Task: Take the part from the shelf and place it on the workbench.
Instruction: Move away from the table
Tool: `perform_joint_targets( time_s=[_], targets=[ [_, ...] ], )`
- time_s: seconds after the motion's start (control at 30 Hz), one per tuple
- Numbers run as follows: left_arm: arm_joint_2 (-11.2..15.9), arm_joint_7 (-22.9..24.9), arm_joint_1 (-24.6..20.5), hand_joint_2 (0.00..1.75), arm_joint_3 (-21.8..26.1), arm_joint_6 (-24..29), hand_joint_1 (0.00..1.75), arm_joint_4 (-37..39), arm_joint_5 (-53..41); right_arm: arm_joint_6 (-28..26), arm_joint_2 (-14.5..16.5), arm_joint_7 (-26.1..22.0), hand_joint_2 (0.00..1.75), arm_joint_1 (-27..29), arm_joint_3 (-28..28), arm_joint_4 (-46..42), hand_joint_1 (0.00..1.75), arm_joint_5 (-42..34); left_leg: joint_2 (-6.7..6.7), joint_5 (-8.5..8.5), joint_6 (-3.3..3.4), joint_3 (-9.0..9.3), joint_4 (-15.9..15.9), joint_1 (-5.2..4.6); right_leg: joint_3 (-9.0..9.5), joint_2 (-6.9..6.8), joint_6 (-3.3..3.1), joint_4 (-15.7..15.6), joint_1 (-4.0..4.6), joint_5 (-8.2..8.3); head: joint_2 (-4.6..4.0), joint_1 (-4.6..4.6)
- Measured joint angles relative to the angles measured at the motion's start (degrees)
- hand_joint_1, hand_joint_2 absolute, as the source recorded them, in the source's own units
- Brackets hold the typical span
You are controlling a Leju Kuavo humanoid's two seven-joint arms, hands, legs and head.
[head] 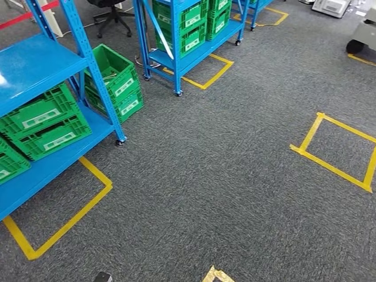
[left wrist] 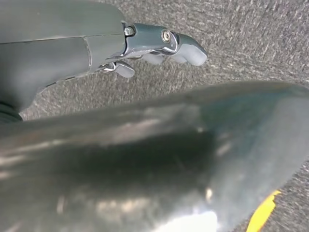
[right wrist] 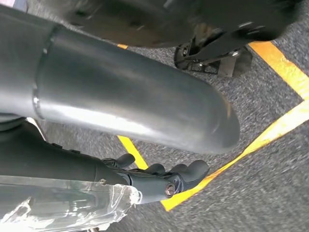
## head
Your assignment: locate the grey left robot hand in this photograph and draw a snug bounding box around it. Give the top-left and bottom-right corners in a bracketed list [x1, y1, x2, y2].
[93, 271, 113, 282]

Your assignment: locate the blue metal shelf rack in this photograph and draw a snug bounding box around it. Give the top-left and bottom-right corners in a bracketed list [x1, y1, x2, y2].
[0, 0, 128, 223]
[131, 0, 251, 98]
[232, 0, 276, 32]

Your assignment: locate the green plastic crate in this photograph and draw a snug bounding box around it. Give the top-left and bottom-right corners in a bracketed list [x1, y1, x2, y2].
[207, 0, 233, 20]
[11, 115, 93, 162]
[0, 82, 80, 142]
[85, 43, 141, 105]
[152, 0, 210, 36]
[205, 6, 232, 42]
[85, 86, 145, 125]
[0, 137, 32, 186]
[154, 22, 207, 60]

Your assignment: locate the chrome stool base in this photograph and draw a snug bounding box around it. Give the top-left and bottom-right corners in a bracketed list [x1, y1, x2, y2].
[134, 47, 162, 70]

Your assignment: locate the black office chair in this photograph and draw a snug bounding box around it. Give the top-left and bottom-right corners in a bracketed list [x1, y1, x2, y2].
[87, 0, 134, 39]

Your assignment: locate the white desk side panel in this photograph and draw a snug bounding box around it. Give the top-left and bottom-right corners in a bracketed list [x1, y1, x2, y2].
[36, 0, 64, 39]

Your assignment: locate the red barrier tape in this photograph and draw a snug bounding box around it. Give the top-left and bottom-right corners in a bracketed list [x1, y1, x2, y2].
[0, 0, 60, 31]

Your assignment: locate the white weighing scale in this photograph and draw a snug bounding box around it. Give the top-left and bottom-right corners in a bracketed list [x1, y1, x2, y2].
[311, 0, 352, 19]

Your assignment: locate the white cart with black wheels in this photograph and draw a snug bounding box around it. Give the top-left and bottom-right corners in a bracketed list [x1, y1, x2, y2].
[345, 6, 376, 55]

